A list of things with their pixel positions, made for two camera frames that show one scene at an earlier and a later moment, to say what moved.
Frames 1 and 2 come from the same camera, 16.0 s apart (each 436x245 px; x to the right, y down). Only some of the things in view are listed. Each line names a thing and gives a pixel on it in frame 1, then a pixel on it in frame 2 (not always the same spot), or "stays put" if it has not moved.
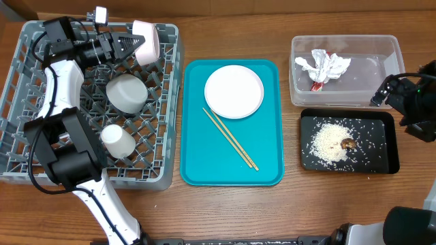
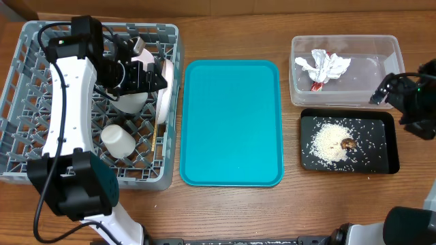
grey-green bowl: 127,93 stays put
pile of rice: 325,143 stays put
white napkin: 324,66 stays put
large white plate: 234,91 -> 165,96
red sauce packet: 318,86 stays put
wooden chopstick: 228,139 -> 154,139
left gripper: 107,46 -> 145,76
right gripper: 398,91 stays put
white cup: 118,143 stays put
